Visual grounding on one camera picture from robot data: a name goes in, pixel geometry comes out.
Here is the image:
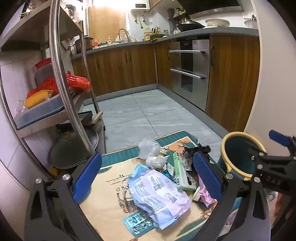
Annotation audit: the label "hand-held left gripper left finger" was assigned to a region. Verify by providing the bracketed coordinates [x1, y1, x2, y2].
[24, 152, 104, 241]

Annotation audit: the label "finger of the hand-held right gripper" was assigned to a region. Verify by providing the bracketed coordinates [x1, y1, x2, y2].
[251, 152, 296, 185]
[269, 130, 296, 160]

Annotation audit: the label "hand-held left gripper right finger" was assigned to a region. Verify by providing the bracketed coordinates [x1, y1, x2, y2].
[193, 151, 271, 241]

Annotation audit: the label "pink snack wrapper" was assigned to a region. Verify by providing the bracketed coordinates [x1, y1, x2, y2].
[198, 176, 218, 208]

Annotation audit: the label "black and white wrapper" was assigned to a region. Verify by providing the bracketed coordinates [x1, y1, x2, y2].
[181, 144, 211, 172]

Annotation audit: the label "light green carton box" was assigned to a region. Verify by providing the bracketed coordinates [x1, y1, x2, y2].
[173, 151, 200, 192]

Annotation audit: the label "teal bin with yellow rim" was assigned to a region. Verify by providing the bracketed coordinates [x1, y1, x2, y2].
[221, 131, 269, 183]

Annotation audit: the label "small teal wrapper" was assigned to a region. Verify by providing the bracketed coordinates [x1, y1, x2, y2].
[162, 169, 176, 180]

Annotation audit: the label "white and purple printed wrapper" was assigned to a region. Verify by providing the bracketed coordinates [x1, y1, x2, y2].
[129, 169, 192, 230]

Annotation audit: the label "white tissue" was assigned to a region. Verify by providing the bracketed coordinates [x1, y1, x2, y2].
[146, 154, 170, 172]

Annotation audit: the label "light blue face mask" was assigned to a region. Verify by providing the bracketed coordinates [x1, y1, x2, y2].
[128, 164, 151, 186]

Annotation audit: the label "clear plastic bag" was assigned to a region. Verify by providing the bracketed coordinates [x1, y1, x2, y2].
[138, 138, 162, 160]

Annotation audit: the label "teal pill blister pack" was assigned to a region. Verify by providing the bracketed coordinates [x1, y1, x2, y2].
[122, 211, 155, 237]

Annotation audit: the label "person's right hand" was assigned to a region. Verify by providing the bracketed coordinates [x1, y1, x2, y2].
[273, 193, 284, 217]

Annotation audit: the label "metal pan lid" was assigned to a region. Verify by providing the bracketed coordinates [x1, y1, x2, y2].
[50, 130, 100, 168]

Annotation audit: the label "printed teal and peach mat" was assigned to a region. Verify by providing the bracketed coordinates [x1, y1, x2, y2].
[79, 130, 245, 241]

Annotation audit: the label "grey tray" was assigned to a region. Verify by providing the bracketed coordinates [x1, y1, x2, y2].
[14, 91, 85, 129]

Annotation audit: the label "stainless steel oven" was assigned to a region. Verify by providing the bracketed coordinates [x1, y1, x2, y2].
[168, 39, 210, 112]

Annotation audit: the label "yellow food packet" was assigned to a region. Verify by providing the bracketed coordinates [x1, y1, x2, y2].
[24, 90, 54, 109]

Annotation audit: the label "red plastic bag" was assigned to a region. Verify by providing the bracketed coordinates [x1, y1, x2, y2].
[26, 71, 92, 98]

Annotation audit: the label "jar with red lid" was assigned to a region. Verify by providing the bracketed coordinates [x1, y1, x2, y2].
[34, 58, 55, 86]

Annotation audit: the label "wooden kitchen cabinets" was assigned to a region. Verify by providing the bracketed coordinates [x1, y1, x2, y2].
[70, 35, 260, 132]

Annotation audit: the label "grey kitchen countertop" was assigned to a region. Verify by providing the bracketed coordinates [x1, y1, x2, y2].
[70, 26, 259, 59]

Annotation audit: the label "large white bowl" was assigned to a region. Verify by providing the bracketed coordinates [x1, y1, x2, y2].
[205, 18, 230, 27]

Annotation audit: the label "metal shelf rack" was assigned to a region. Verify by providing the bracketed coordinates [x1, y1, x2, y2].
[0, 0, 107, 183]

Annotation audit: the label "black wok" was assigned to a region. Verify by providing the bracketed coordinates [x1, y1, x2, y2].
[177, 21, 205, 32]

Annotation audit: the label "black range hood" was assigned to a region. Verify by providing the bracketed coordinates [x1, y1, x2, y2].
[176, 0, 245, 16]

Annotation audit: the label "metal kitchen faucet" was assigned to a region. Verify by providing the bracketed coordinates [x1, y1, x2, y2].
[118, 28, 131, 43]

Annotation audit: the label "white water heater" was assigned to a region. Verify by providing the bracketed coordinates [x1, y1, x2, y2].
[131, 2, 151, 12]

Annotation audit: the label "wooden handle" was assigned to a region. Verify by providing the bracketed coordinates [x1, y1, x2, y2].
[92, 111, 104, 124]

